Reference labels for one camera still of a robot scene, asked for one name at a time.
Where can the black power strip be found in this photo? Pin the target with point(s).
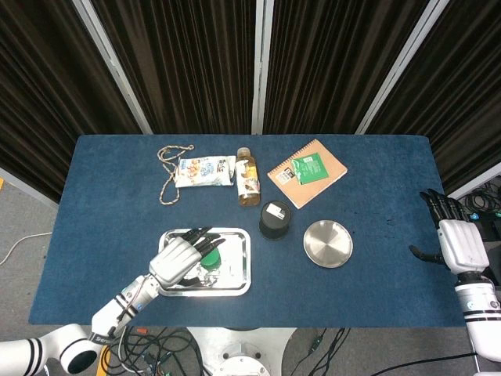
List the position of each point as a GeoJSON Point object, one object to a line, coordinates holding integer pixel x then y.
{"type": "Point", "coordinates": [485, 216]}

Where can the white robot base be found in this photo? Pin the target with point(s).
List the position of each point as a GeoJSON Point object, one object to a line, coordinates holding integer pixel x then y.
{"type": "Point", "coordinates": [238, 352]}

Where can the kraft spiral notebook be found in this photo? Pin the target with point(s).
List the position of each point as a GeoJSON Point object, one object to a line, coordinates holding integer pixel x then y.
{"type": "Point", "coordinates": [313, 192]}

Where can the orange plastic object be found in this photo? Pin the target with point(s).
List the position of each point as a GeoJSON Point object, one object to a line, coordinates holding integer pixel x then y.
{"type": "Point", "coordinates": [140, 331]}

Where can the white partition post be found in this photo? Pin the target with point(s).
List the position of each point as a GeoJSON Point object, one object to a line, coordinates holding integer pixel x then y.
{"type": "Point", "coordinates": [113, 66]}
{"type": "Point", "coordinates": [260, 66]}
{"type": "Point", "coordinates": [399, 66]}

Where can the amber tea bottle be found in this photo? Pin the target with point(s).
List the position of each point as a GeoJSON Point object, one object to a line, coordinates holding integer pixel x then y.
{"type": "Point", "coordinates": [248, 176]}

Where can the blue table cloth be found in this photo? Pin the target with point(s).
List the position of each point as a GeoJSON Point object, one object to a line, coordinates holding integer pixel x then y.
{"type": "Point", "coordinates": [117, 235]}

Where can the green sachet packet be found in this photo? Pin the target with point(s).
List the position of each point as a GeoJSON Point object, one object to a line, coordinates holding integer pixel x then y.
{"type": "Point", "coordinates": [311, 168]}

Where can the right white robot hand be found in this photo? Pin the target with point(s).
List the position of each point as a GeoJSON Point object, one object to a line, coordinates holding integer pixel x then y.
{"type": "Point", "coordinates": [463, 246]}

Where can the rectangular steel tray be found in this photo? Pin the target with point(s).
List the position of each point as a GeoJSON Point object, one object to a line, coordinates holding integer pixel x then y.
{"type": "Point", "coordinates": [233, 256]}

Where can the white partition base rail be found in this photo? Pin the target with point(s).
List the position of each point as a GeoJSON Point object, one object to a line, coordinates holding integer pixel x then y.
{"type": "Point", "coordinates": [475, 182]}
{"type": "Point", "coordinates": [23, 184]}

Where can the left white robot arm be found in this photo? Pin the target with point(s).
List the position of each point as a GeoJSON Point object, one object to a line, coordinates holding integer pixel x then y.
{"type": "Point", "coordinates": [113, 309]}

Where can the round steel plate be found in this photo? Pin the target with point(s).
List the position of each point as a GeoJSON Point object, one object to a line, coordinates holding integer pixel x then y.
{"type": "Point", "coordinates": [328, 244]}

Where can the black cylindrical can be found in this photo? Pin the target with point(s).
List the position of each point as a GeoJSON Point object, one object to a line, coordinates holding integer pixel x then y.
{"type": "Point", "coordinates": [275, 219]}

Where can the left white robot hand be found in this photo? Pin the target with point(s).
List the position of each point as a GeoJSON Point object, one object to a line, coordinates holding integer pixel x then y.
{"type": "Point", "coordinates": [174, 262]}

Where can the green ball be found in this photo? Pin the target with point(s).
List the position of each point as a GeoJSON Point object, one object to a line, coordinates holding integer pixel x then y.
{"type": "Point", "coordinates": [212, 260]}

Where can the white snack bag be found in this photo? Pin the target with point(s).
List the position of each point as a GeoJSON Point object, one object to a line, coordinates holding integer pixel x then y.
{"type": "Point", "coordinates": [203, 172]}

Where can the dark pleated curtain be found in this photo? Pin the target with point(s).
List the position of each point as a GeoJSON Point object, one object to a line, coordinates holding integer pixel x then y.
{"type": "Point", "coordinates": [184, 66]}
{"type": "Point", "coordinates": [462, 98]}
{"type": "Point", "coordinates": [47, 98]}
{"type": "Point", "coordinates": [332, 66]}

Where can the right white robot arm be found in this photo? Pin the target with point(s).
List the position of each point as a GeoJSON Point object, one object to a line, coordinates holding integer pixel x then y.
{"type": "Point", "coordinates": [477, 305]}

